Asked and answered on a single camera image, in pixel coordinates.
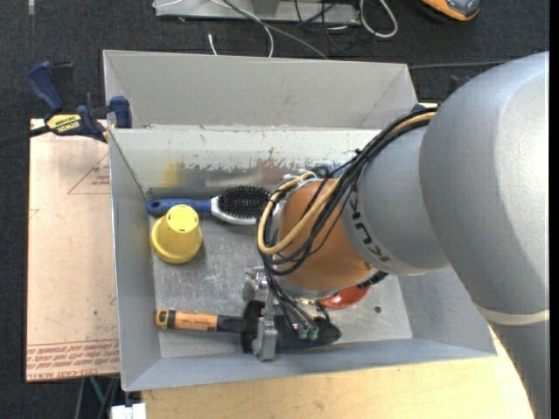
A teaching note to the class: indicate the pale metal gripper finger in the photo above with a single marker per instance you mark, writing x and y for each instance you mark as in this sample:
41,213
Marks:
269,341
257,346

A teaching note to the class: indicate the blue and white hairbrush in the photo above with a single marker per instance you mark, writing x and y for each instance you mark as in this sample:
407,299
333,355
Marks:
227,205

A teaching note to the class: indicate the red-orange round thing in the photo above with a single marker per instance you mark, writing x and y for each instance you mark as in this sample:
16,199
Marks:
345,298

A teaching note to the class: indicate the yellow plastic cup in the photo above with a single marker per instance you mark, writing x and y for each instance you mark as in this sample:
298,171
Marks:
177,236

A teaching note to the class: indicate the grey metal bin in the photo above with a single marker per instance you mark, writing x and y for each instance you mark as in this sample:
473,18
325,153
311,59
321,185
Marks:
244,98

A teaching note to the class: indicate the brown cardboard board red print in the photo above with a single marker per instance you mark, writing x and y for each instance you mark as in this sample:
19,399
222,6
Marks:
70,251

